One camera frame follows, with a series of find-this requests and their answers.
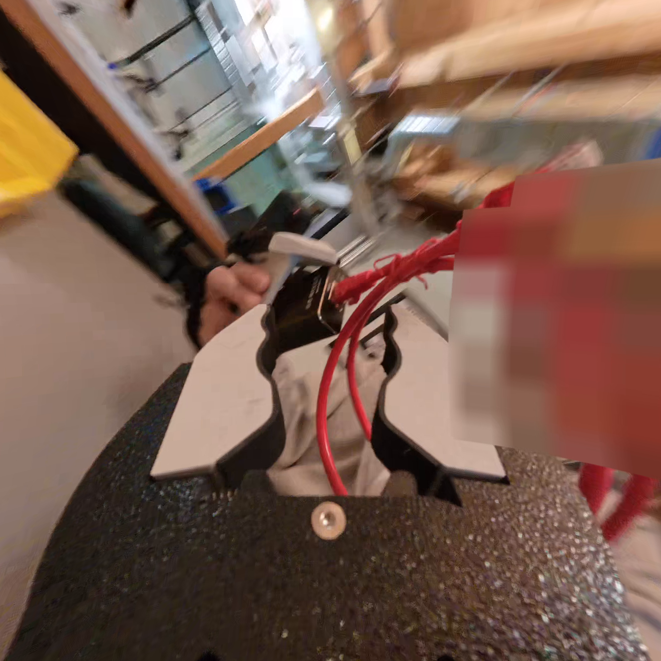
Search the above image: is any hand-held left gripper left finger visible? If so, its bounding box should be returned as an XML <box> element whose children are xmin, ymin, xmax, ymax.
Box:
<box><xmin>150</xmin><ymin>305</ymin><xmax>287</xmax><ymax>487</ymax></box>

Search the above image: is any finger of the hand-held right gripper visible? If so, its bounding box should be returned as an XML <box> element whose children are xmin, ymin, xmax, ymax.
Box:
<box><xmin>260</xmin><ymin>232</ymin><xmax>340</xmax><ymax>306</ymax></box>

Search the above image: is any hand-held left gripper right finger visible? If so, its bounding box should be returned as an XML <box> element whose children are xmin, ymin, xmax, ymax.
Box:
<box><xmin>372</xmin><ymin>305</ymin><xmax>510</xmax><ymax>483</ymax></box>

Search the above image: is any red ethernet cable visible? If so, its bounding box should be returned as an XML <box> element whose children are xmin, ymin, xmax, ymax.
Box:
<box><xmin>316</xmin><ymin>181</ymin><xmax>659</xmax><ymax>543</ymax></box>

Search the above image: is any black ethernet splitter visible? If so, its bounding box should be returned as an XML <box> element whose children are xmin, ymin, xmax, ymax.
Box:
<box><xmin>270</xmin><ymin>269</ymin><xmax>348</xmax><ymax>353</ymax></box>

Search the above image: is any person's right hand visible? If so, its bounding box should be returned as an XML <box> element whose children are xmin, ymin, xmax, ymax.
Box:
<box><xmin>199</xmin><ymin>262</ymin><xmax>273</xmax><ymax>346</ymax></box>

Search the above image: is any beige zip sweatshirt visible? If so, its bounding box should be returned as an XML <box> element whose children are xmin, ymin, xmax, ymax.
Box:
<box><xmin>267</xmin><ymin>338</ymin><xmax>393</xmax><ymax>497</ymax></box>

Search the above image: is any large yellow storage bin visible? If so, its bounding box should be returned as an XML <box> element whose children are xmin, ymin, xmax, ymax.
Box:
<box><xmin>0</xmin><ymin>70</ymin><xmax>80</xmax><ymax>218</ymax></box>

